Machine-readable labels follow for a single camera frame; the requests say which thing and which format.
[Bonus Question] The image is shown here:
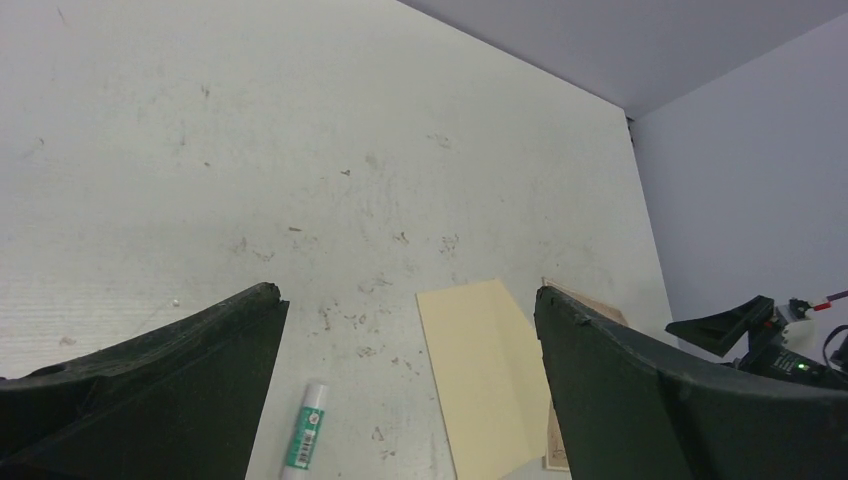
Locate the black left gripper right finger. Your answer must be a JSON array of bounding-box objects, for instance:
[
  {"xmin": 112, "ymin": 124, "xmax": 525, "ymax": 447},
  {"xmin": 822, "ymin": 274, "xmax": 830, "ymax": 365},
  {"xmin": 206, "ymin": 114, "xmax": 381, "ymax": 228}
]
[{"xmin": 534, "ymin": 286, "xmax": 847, "ymax": 479}]

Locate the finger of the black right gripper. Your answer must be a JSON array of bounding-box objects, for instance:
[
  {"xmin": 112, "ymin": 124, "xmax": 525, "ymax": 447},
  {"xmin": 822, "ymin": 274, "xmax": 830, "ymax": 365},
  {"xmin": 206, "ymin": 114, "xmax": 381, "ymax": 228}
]
[{"xmin": 665, "ymin": 295, "xmax": 775, "ymax": 356}]

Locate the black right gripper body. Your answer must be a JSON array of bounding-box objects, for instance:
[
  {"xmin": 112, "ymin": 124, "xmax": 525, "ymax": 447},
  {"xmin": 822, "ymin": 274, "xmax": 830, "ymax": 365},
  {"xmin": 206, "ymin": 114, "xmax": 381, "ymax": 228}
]
[{"xmin": 735, "ymin": 321, "xmax": 847, "ymax": 390}]

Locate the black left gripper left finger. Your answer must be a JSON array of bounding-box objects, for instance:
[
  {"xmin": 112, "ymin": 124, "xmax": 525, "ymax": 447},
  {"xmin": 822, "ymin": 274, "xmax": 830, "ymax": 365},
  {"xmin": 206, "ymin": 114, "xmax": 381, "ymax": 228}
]
[{"xmin": 1, "ymin": 283, "xmax": 289, "ymax": 479}]

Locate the cream paper envelope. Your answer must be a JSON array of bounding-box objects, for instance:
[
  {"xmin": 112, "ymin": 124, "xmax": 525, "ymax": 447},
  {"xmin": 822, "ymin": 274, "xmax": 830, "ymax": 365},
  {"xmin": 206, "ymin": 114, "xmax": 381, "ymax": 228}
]
[{"xmin": 416, "ymin": 279, "xmax": 550, "ymax": 479}]

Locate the green white glue stick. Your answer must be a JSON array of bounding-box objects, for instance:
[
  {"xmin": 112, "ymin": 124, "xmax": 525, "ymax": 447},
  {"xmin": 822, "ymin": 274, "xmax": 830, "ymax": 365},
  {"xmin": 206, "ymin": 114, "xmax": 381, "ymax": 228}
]
[{"xmin": 280, "ymin": 382, "xmax": 329, "ymax": 480}]

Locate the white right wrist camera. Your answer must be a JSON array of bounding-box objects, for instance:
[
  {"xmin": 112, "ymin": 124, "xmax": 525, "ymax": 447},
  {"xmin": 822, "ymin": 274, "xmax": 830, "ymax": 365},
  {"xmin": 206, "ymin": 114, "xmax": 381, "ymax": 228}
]
[{"xmin": 775, "ymin": 298, "xmax": 833, "ymax": 352}]

